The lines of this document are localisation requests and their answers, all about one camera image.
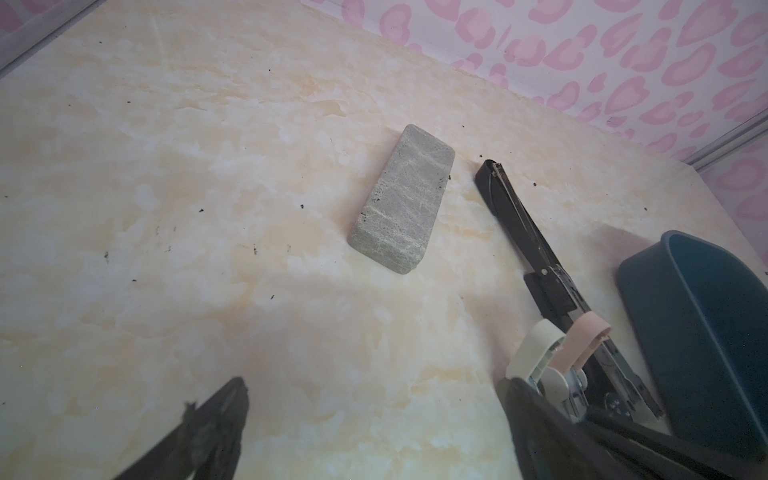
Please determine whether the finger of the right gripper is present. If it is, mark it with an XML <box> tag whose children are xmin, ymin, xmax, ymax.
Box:
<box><xmin>580</xmin><ymin>406</ymin><xmax>767</xmax><ymax>479</ymax></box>

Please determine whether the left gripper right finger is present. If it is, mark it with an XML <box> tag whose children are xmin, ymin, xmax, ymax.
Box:
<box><xmin>506</xmin><ymin>378</ymin><xmax>636</xmax><ymax>480</ymax></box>

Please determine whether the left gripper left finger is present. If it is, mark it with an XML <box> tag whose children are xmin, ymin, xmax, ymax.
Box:
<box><xmin>117</xmin><ymin>377</ymin><xmax>249</xmax><ymax>479</ymax></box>

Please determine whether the pink white stapler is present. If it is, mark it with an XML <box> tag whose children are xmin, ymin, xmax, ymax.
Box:
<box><xmin>549</xmin><ymin>311</ymin><xmax>612</xmax><ymax>375</ymax></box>

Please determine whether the olive white stapler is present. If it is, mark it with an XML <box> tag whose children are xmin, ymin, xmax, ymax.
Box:
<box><xmin>504</xmin><ymin>319</ymin><xmax>588</xmax><ymax>422</ymax></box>

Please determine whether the teal plastic tray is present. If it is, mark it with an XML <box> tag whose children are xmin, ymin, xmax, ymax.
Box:
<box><xmin>616</xmin><ymin>230</ymin><xmax>767</xmax><ymax>461</ymax></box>

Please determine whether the grey stone block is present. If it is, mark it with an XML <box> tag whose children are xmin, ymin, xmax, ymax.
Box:
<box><xmin>347</xmin><ymin>124</ymin><xmax>455</xmax><ymax>275</ymax></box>

